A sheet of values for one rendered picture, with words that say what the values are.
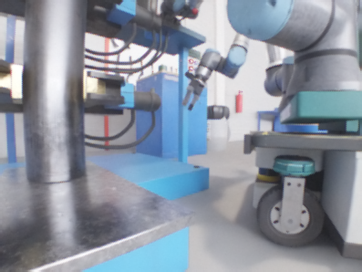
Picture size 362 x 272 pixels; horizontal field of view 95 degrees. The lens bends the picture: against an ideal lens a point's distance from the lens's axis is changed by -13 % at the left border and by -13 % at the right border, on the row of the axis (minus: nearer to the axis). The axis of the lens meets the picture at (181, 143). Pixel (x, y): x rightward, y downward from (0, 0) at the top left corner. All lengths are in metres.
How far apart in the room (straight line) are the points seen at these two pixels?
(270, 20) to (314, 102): 0.20
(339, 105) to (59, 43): 0.82
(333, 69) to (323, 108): 0.09
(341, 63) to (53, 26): 0.83
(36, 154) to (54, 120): 0.13
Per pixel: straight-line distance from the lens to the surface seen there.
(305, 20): 0.48
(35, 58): 0.78
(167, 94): 2.07
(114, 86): 0.81
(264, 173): 0.79
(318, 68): 0.53
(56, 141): 0.73
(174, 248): 0.45
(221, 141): 2.83
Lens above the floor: 0.33
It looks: 5 degrees down
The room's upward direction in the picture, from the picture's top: straight up
